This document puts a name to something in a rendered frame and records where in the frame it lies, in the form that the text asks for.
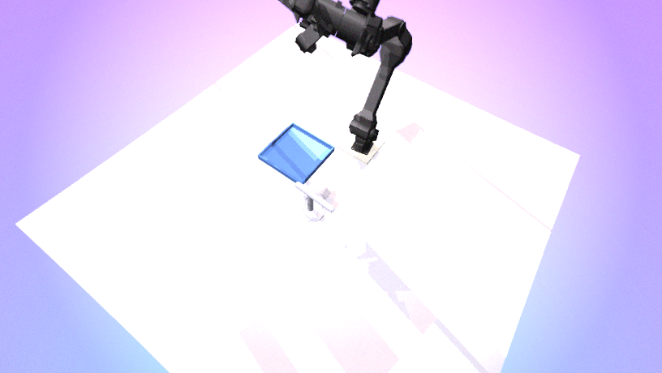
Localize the blue tray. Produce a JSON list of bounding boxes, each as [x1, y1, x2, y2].
[[257, 122, 335, 185]]

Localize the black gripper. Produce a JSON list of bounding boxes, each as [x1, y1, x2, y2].
[[278, 0, 346, 36]]

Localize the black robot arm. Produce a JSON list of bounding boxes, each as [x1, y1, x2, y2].
[[295, 0, 412, 155]]

